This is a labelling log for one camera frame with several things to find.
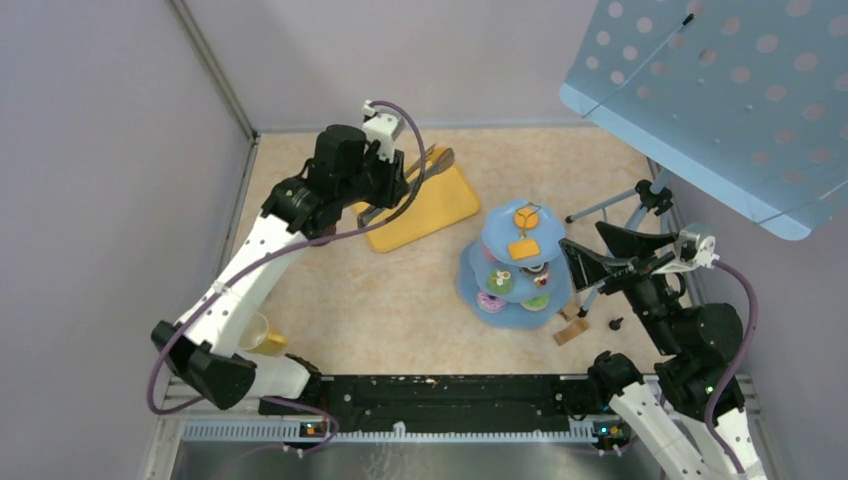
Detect yellow cup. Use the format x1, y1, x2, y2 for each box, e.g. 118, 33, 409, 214
250, 332, 288, 357

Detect blue three-tier cake stand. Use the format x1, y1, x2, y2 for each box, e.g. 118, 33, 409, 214
457, 198, 572, 329

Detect purple frosted donut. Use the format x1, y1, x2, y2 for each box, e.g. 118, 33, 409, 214
476, 291, 508, 314

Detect yellow serving tray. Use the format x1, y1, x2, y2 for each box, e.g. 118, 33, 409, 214
365, 160, 481, 253

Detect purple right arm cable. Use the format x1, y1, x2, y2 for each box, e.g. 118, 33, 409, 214
703, 259, 759, 480

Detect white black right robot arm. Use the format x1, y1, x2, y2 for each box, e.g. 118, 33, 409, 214
559, 221, 767, 479

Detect square orange biscuit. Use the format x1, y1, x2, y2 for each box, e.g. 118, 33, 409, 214
507, 238, 541, 261

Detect blue perforated board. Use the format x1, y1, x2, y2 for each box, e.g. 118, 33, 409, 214
559, 1, 847, 241

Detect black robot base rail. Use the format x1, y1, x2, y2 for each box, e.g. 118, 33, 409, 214
299, 374, 611, 434

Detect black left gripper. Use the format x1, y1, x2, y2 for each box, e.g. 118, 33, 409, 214
337, 138, 409, 208

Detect white cable duct strip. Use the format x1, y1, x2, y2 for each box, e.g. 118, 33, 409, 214
181, 420, 598, 444

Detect metal food tongs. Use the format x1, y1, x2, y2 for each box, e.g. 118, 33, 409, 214
356, 145, 455, 228

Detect blue metal tripod stand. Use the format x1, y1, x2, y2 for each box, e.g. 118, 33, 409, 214
564, 168, 675, 319

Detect cream white cup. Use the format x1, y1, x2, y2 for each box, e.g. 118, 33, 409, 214
238, 312, 270, 351

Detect green frosted donut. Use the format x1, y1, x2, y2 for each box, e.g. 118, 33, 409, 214
520, 294, 550, 312

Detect small wooden block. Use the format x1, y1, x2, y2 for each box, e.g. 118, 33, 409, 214
559, 302, 580, 321

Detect round orange biscuit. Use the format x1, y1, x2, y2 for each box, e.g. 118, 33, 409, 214
513, 206, 540, 231

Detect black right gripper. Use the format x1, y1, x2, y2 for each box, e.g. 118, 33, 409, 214
559, 219, 682, 353

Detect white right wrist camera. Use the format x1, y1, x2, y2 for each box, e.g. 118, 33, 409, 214
655, 223, 720, 274

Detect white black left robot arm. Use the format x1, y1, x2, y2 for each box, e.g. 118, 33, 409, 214
151, 113, 412, 410

